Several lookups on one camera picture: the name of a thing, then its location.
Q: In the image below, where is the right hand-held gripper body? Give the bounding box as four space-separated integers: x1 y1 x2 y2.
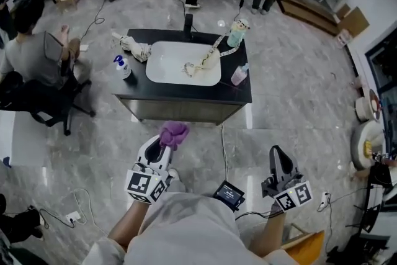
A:
261 171 314 213

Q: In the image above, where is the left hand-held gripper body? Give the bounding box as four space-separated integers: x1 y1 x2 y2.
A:
124 160 173 205

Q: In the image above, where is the purple cloth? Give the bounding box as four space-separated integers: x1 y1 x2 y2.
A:
159 120 190 151

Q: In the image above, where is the person's left forearm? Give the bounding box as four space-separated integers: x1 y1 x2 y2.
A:
107 201 153 254

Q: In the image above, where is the person's right forearm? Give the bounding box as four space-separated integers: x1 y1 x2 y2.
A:
249 209 288 258

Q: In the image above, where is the dark wooden sink cabinet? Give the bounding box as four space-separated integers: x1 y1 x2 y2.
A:
112 28 253 127

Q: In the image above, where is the white power strip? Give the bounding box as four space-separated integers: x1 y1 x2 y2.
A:
65 210 82 225
318 191 330 212

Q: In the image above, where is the person's white shirt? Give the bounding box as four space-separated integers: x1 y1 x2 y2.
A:
82 191 298 265

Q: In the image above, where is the white round ceramic basin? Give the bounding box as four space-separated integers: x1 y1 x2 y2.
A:
354 88 383 122
350 119 388 171

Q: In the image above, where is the white pump bottle blue cap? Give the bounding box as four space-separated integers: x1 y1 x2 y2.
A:
113 54 133 81

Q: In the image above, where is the white sink basin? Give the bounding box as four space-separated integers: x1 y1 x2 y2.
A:
145 40 222 87

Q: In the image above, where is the pink pump bottle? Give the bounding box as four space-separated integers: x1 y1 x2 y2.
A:
230 63 251 87

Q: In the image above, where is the black office chair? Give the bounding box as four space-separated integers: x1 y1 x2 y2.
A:
0 70 97 137

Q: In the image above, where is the white bathtub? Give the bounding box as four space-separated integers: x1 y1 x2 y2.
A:
0 110 50 167

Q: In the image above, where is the black bag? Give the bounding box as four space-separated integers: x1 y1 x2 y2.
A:
0 193 44 245

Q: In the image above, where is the black faucet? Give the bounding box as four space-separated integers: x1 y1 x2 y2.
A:
182 13 195 41

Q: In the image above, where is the white box red label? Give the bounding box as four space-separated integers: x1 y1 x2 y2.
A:
336 29 354 49

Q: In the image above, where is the wooden platform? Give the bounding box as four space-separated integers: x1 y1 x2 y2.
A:
277 0 342 37

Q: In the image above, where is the cardboard box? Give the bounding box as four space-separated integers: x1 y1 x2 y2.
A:
336 6 372 40

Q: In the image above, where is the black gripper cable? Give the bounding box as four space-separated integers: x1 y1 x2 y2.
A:
234 209 282 222

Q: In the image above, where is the thin white cable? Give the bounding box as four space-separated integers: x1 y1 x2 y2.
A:
73 188 108 235

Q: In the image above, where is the black floor cable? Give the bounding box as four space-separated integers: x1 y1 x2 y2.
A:
37 207 77 230

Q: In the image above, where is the beige patterned strap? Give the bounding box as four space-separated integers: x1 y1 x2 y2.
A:
181 35 240 78

